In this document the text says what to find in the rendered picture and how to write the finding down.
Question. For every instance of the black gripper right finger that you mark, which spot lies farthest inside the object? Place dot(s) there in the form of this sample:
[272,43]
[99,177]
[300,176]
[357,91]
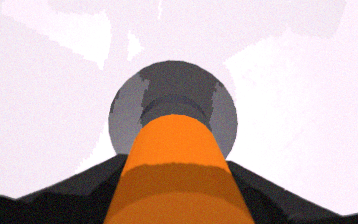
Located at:
[270,203]

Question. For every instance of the orange knob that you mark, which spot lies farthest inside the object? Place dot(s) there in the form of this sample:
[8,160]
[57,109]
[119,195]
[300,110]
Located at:
[176,174]

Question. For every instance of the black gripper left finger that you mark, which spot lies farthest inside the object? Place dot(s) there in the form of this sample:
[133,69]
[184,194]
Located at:
[83,198]

